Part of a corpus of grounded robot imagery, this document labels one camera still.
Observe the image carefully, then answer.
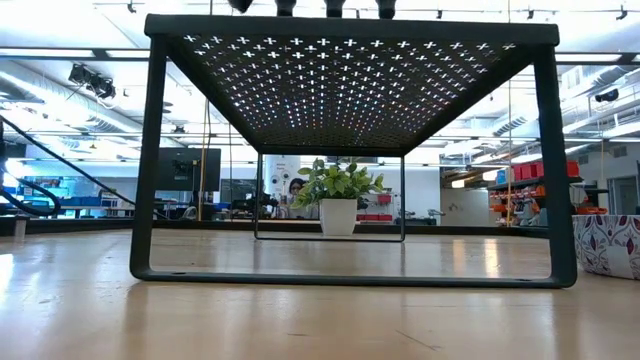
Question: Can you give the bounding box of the black ceiling spotlight cluster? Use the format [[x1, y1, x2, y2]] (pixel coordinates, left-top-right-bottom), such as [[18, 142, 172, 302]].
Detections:
[[67, 63, 117, 100]]

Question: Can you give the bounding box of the person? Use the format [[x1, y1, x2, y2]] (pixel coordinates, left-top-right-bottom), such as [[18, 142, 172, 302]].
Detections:
[[285, 177, 321, 220]]

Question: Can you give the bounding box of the storage rack with bins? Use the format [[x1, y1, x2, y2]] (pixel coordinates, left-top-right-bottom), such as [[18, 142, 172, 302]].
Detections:
[[487, 159, 609, 226]]

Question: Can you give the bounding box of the green plant in white pot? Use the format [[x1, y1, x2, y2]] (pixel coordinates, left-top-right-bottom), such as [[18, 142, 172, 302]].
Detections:
[[289, 157, 387, 238]]

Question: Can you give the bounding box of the black computer monitor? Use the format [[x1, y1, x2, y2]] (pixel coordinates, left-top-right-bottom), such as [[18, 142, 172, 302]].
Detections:
[[155, 147, 222, 193]]

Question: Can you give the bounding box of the black aluminium rig frame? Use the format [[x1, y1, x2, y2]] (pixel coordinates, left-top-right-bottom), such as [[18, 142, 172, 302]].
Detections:
[[0, 217, 576, 239]]

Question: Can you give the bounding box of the purple patterned tin candle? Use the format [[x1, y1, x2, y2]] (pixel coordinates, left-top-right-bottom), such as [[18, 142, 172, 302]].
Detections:
[[571, 213, 640, 281]]

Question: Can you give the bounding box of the black perforated metal shelf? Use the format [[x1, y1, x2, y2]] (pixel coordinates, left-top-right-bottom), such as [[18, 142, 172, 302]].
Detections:
[[128, 13, 579, 290]]

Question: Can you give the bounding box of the thick black hose loop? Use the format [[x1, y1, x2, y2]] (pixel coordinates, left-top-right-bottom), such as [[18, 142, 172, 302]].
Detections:
[[0, 172, 62, 219]]

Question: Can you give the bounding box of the grey door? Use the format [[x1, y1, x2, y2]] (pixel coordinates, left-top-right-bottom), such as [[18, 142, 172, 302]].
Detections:
[[612, 175, 640, 216]]

